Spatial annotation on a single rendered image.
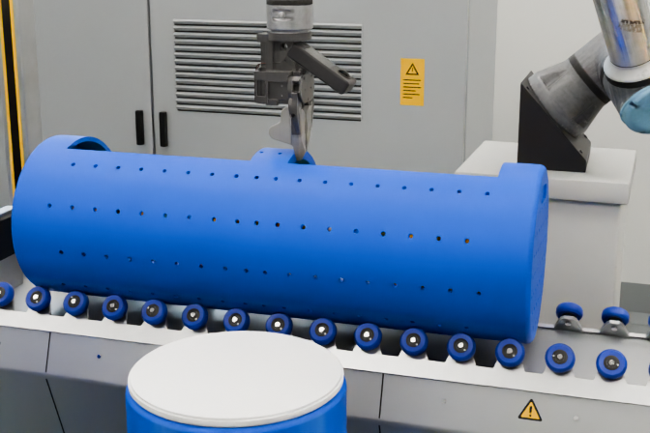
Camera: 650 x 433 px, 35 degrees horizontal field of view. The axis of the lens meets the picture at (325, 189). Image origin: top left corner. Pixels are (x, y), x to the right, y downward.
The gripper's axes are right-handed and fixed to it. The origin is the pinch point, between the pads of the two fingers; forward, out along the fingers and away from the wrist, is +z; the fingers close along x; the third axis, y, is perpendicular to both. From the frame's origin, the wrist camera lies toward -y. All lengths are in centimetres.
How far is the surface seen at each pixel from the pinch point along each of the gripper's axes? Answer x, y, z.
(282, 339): 32.6, -7.5, 19.6
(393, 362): 11.3, -18.3, 30.7
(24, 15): -32, 72, -19
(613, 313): -8, -51, 26
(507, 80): -276, 0, 24
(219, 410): 55, -7, 20
